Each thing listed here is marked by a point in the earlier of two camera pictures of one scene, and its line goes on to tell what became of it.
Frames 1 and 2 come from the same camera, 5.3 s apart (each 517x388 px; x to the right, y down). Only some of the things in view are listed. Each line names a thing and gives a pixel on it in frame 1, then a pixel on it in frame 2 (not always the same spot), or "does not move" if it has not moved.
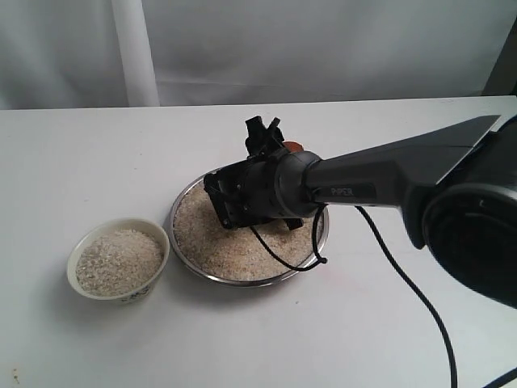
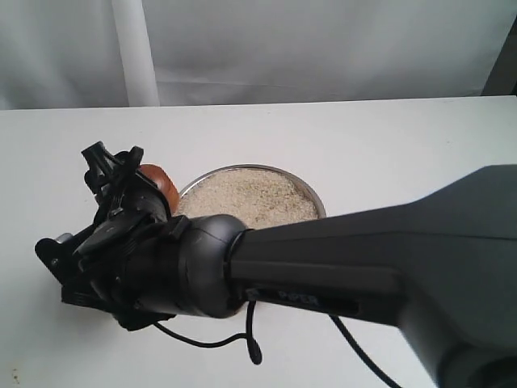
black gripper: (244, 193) -> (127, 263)
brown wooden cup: (293, 146) -> (165, 183)
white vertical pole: (136, 53) does not move
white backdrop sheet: (57, 54) does not move
